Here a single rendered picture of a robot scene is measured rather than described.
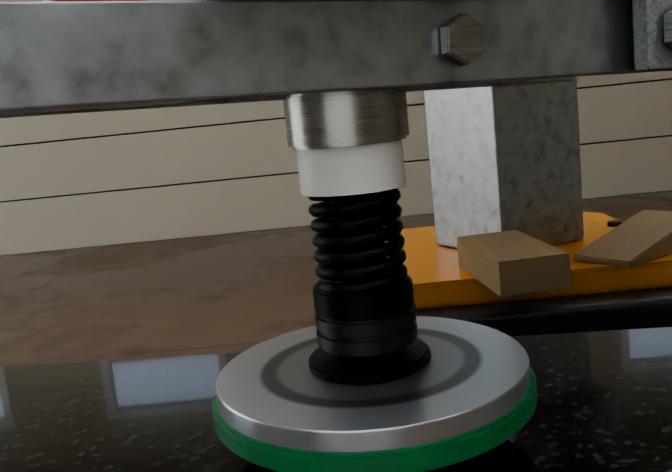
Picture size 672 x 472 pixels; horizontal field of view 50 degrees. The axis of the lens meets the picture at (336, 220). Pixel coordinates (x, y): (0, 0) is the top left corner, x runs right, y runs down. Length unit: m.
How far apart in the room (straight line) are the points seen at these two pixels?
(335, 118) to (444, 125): 0.88
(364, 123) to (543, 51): 0.12
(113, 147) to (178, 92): 6.53
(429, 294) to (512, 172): 0.26
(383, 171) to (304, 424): 0.16
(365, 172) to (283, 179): 6.20
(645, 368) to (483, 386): 0.22
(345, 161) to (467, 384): 0.16
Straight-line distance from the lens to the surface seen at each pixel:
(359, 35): 0.42
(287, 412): 0.45
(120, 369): 0.76
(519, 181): 1.24
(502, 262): 1.00
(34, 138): 7.15
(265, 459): 0.44
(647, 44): 0.52
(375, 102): 0.45
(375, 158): 0.45
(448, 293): 1.12
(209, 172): 6.72
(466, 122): 1.26
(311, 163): 0.46
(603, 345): 0.70
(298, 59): 0.41
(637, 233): 1.25
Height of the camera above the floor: 1.06
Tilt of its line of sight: 9 degrees down
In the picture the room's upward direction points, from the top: 6 degrees counter-clockwise
